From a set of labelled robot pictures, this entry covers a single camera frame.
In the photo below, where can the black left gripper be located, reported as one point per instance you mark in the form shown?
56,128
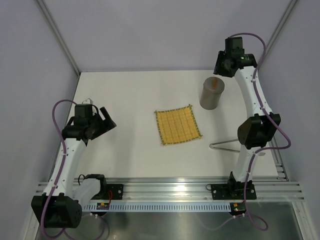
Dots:
106,125

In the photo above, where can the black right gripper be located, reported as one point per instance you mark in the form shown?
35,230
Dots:
217,69

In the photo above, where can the grey canister lid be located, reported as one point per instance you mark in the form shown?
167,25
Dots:
214,85

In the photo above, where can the grey metal lunch canister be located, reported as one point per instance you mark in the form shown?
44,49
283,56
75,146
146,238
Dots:
210,98

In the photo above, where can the bamboo woven tray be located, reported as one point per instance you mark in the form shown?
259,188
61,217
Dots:
177,126

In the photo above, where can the stainless steel tongs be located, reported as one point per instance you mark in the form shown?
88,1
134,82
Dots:
231,145

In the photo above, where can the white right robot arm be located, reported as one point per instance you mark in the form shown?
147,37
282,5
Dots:
256,131

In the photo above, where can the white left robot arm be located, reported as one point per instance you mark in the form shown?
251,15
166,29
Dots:
59,206

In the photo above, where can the left small circuit board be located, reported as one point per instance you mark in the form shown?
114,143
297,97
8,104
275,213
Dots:
103,206

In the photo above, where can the small circuit board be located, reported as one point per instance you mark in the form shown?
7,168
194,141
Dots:
103,206
238,207

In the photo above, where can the right small circuit board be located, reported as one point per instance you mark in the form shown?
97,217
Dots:
238,207

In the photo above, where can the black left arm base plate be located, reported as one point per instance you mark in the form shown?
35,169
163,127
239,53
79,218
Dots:
113,191

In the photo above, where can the right aluminium frame post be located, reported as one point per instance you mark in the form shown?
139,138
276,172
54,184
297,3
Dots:
278,30

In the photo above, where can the aluminium frame post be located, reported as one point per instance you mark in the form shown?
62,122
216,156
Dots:
44,9
278,30

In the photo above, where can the white slotted cable duct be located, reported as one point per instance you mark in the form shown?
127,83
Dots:
161,207

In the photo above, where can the left aluminium frame post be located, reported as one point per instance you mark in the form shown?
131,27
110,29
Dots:
44,9

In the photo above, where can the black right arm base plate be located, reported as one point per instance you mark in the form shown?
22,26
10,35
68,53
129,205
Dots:
222,192

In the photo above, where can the aluminium front rail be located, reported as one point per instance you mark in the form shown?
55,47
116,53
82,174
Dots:
192,189

